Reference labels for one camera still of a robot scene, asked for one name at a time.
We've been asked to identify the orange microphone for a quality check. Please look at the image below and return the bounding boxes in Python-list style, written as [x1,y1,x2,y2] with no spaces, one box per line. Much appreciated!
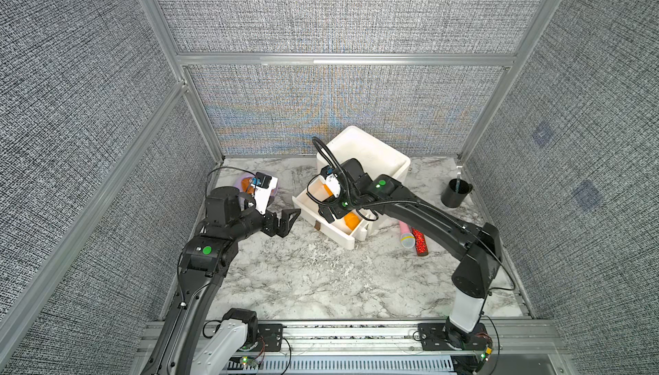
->
[325,193,362,231]

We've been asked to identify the white bottom drawer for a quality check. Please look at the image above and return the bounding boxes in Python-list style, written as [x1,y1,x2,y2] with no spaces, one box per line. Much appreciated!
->
[293,176,373,250]

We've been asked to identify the white three-drawer storage unit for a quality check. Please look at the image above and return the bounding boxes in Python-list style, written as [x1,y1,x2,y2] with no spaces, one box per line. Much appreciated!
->
[316,125,412,232]

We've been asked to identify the pink microphone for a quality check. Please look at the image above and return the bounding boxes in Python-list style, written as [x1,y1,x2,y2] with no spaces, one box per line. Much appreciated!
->
[399,221,415,249]

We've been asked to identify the red glitter microphone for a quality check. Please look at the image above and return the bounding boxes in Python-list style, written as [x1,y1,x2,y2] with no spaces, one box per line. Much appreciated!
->
[411,228,429,257]

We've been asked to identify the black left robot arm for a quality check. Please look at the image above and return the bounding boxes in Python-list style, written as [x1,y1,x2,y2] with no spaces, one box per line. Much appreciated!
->
[142,186,301,374]

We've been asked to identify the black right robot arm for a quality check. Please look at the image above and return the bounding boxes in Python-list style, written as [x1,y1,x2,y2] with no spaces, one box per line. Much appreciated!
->
[319,158,502,349]

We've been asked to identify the orange pastry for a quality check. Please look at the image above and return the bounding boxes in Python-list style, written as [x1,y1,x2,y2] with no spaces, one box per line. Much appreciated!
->
[240,177,255,196]

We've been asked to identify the purple plate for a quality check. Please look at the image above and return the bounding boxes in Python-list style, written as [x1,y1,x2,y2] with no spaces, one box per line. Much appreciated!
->
[233,173,255,195]

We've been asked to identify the black mug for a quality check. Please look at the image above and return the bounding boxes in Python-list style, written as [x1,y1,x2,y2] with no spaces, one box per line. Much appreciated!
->
[441,179,473,208]

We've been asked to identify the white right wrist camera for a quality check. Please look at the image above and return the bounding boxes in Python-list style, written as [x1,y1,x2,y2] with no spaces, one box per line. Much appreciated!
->
[320,166,342,198]

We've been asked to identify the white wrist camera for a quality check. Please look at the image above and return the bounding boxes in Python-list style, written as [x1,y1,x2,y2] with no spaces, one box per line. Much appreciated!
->
[252,172,278,215]
[320,166,342,198]

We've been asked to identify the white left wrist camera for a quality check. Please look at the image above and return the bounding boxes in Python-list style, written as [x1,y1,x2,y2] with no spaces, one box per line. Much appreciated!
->
[252,172,278,215]

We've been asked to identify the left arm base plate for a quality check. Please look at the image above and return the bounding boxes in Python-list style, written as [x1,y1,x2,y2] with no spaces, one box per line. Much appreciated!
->
[236,323,284,356]

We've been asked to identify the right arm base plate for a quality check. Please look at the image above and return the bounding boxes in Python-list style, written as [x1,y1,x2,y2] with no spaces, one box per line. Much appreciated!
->
[417,323,494,351]

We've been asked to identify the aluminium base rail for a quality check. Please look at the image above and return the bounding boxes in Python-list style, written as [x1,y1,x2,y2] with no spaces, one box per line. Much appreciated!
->
[136,319,567,375]

